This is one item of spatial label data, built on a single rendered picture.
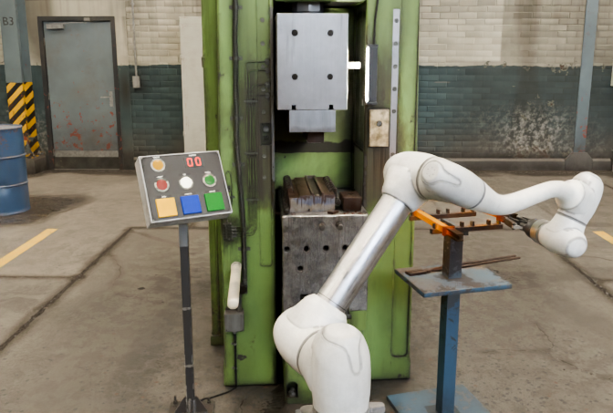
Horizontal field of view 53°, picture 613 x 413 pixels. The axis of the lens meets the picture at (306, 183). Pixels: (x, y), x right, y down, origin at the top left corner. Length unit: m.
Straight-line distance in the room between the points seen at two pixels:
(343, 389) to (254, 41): 1.62
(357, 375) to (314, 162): 1.68
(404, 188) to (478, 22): 7.13
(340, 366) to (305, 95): 1.33
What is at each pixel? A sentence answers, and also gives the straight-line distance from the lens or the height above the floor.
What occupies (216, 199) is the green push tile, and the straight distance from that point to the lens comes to 2.52.
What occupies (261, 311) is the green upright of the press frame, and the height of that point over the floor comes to 0.39.
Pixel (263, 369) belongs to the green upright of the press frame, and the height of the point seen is 0.09.
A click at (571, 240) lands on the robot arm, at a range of 2.16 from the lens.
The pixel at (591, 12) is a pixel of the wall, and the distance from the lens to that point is 9.39.
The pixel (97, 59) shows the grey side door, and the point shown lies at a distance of 9.15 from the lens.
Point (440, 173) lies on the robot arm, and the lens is 1.75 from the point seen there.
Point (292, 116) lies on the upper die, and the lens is 2.62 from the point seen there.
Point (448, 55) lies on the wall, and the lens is 8.79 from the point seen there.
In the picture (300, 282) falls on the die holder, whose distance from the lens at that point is 2.73.
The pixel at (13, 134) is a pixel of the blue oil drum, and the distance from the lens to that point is 6.87.
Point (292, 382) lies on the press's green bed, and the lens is 3.01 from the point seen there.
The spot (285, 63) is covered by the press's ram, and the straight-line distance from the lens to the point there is 2.61.
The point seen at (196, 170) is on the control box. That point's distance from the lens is 2.55.
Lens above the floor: 1.59
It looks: 12 degrees down
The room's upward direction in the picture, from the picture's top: straight up
